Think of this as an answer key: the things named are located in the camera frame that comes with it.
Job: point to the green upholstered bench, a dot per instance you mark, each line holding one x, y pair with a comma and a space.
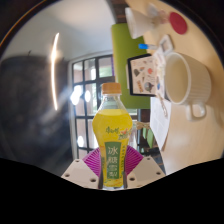
121, 50

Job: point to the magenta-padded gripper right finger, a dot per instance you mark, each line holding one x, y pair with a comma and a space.
143, 171

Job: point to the white bowl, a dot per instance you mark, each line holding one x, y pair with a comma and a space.
138, 23

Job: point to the yellow drink bottle orange cap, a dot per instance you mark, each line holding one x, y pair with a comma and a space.
112, 140

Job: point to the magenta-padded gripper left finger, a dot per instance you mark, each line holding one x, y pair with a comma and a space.
80, 173

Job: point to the white ribbed mug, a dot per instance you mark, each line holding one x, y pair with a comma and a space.
188, 80

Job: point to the sticker-covered black laptop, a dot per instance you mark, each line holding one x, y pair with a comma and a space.
143, 75

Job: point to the curved linear ceiling light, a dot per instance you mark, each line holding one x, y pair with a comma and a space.
54, 73

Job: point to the pendant ceiling lamps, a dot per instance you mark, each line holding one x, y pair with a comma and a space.
77, 96

